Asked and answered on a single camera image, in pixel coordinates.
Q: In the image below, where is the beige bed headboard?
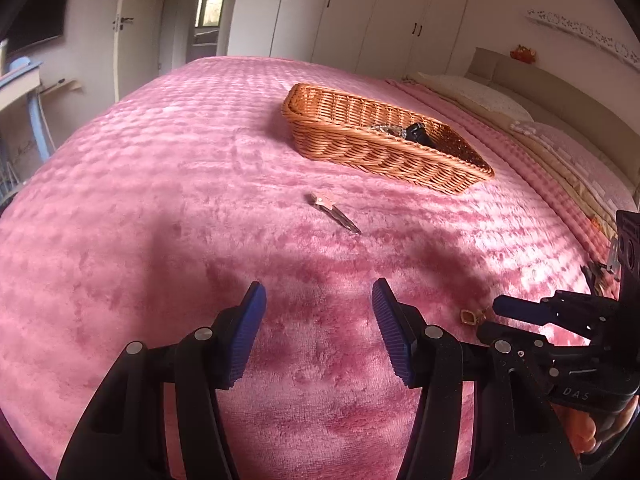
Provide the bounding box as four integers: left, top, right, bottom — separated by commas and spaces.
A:
465, 48, 639, 186

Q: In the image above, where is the small wooden wall shelf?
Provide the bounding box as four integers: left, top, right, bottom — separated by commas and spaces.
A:
39, 78, 82, 96

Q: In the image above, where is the right hand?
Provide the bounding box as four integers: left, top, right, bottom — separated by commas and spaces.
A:
553, 396, 639, 455

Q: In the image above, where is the gold pendant earring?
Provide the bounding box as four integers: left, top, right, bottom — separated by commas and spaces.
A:
460, 309, 487, 326

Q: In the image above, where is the white ornate wall shelf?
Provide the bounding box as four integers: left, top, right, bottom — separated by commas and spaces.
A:
525, 9, 640, 72

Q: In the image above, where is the pink plush bedspread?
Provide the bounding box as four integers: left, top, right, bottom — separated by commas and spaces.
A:
1, 58, 608, 479

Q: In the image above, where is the metal hair clip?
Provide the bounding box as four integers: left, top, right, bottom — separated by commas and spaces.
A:
306, 192, 361, 234

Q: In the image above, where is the white and blue desk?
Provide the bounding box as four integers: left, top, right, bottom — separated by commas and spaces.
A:
0, 56, 54, 164

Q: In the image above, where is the white room door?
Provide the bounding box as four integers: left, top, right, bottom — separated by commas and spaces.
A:
113, 0, 164, 102

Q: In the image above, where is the white wardrobe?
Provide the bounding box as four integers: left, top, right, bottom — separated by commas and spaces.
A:
227, 0, 468, 79

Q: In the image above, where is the woven wicker basket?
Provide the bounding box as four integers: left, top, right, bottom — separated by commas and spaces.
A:
282, 84, 495, 194

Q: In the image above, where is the black wrist watch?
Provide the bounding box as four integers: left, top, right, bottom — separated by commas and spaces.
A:
404, 122, 436, 148

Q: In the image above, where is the orange plush toy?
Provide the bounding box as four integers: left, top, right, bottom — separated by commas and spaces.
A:
510, 44, 537, 64

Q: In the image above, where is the white dotted pillow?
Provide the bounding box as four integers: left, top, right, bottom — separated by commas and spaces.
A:
409, 72, 534, 122

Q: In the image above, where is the pink patterned pillow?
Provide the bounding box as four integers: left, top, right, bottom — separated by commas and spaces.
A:
510, 120, 638, 212

